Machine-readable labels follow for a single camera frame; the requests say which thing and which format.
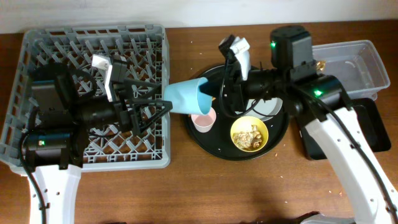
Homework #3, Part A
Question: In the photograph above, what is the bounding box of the round black tray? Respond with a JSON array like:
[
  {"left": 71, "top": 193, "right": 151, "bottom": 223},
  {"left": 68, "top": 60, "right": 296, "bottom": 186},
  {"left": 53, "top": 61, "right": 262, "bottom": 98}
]
[{"left": 182, "top": 67, "right": 289, "bottom": 161}]

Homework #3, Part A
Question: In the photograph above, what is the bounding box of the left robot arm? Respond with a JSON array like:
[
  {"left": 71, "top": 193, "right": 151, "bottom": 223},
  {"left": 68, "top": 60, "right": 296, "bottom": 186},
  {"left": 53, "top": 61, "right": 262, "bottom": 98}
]
[{"left": 19, "top": 61, "right": 172, "bottom": 223}]

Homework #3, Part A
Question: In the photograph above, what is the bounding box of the brown snack wrapper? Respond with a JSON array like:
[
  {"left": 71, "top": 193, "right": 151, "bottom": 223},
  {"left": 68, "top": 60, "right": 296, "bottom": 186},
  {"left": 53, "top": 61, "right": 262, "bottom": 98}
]
[{"left": 315, "top": 60, "right": 326, "bottom": 72}]

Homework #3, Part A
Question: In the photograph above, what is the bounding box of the blue cup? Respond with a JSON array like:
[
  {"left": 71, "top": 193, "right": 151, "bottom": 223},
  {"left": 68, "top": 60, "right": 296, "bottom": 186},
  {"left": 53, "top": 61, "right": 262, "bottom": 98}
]
[{"left": 163, "top": 77, "right": 212, "bottom": 115}]

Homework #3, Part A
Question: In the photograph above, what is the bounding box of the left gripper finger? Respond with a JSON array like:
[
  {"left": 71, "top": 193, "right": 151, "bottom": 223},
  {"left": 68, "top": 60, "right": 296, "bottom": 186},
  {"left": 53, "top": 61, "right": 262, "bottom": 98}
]
[
  {"left": 124, "top": 78, "right": 162, "bottom": 99},
  {"left": 132, "top": 99, "right": 173, "bottom": 135}
]

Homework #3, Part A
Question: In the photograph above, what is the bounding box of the yellow bowl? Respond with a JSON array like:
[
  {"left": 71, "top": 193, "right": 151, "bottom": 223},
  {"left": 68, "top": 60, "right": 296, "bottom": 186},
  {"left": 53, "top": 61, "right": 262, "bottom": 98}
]
[{"left": 230, "top": 116, "right": 269, "bottom": 152}]

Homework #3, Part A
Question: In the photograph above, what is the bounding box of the clear plastic bin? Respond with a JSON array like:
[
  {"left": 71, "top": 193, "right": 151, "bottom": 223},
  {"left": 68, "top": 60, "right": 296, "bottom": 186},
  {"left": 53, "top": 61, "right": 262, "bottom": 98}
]
[{"left": 313, "top": 40, "right": 391, "bottom": 100}]

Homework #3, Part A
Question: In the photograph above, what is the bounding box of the peanut shells food waste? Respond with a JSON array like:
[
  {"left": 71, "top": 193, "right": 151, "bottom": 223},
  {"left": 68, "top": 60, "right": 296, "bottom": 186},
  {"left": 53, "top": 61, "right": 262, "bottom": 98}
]
[{"left": 233, "top": 125, "right": 262, "bottom": 151}]

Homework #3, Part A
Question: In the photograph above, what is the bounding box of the grey dishwasher rack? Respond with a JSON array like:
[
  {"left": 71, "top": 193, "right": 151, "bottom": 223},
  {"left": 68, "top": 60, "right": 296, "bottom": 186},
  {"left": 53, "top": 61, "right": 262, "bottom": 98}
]
[{"left": 1, "top": 24, "right": 171, "bottom": 175}]

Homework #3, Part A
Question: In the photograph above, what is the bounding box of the grey round plate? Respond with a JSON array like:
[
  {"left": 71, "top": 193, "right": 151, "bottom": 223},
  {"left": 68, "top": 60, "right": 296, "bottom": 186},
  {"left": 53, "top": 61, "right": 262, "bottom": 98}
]
[{"left": 246, "top": 98, "right": 283, "bottom": 121}]

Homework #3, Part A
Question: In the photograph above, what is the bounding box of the pink cup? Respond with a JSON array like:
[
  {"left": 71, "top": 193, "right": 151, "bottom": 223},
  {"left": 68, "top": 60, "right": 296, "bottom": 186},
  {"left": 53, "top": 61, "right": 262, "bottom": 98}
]
[{"left": 191, "top": 108, "right": 216, "bottom": 133}]

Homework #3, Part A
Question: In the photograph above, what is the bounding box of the black rectangular bin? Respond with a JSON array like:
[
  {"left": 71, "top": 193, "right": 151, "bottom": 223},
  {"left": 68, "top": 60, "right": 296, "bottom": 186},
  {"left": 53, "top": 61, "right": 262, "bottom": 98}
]
[{"left": 296, "top": 98, "right": 391, "bottom": 160}]

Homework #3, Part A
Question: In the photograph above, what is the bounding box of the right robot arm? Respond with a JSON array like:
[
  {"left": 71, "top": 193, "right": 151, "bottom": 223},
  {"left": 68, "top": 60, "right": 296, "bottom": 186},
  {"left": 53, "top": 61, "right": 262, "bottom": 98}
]
[{"left": 217, "top": 26, "right": 397, "bottom": 223}]

